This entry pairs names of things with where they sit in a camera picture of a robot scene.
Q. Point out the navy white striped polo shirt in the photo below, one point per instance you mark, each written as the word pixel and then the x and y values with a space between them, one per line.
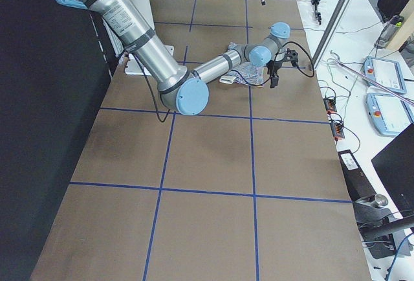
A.
pixel 245 73

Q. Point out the black tripod stick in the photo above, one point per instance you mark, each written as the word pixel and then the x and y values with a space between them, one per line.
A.
pixel 317 14

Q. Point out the orange black connector block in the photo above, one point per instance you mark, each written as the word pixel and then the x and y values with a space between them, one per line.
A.
pixel 330 105
pixel 337 131

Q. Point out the far blue teach pendant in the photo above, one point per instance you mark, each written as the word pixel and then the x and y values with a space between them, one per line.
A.
pixel 385 72

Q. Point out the blue teach pendant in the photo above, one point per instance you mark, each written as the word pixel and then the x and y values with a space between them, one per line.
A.
pixel 389 115
pixel 385 72

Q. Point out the near blue teach pendant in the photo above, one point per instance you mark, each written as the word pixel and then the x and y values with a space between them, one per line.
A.
pixel 389 115

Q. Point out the black power box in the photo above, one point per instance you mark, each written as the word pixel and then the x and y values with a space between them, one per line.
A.
pixel 358 185

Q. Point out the black monitor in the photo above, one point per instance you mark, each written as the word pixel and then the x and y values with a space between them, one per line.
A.
pixel 394 167

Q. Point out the aluminium frame post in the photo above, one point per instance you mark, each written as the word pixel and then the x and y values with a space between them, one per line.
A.
pixel 330 31

